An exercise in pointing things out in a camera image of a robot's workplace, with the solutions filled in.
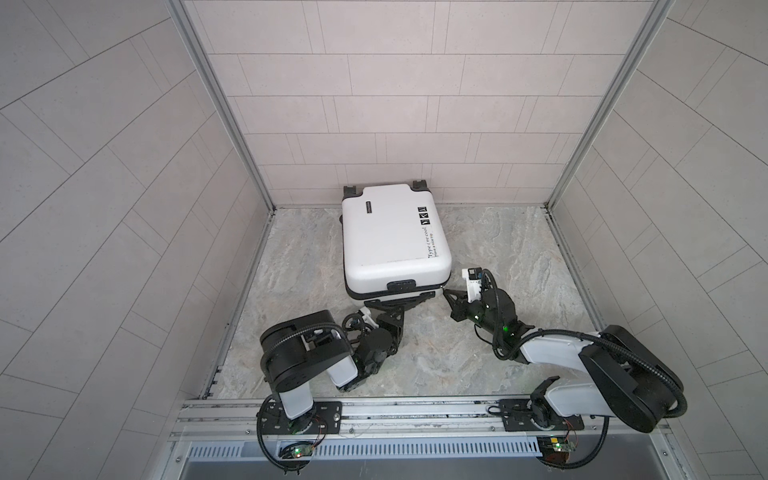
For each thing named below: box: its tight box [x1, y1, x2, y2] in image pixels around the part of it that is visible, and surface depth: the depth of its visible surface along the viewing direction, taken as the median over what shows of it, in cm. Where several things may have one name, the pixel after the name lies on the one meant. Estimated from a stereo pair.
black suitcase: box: [340, 179, 453, 305], surface depth 84 cm
